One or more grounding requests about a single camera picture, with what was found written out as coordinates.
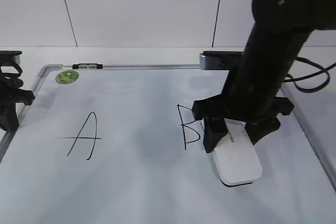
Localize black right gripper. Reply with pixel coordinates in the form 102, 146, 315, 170
192, 77, 294, 153

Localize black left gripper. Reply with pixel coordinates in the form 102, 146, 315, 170
1, 86, 35, 132

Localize white whiteboard eraser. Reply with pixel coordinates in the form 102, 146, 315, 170
211, 119, 263, 187

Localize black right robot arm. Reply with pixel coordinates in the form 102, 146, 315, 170
192, 0, 335, 153

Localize green round magnet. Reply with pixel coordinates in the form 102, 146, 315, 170
55, 70, 79, 84

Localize black silver hanging clip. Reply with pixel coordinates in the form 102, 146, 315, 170
72, 63, 103, 70

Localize white framed whiteboard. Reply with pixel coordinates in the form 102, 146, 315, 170
1, 68, 335, 223

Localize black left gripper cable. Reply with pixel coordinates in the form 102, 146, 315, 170
0, 62, 24, 88

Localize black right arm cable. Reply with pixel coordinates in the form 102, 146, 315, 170
285, 56, 336, 93

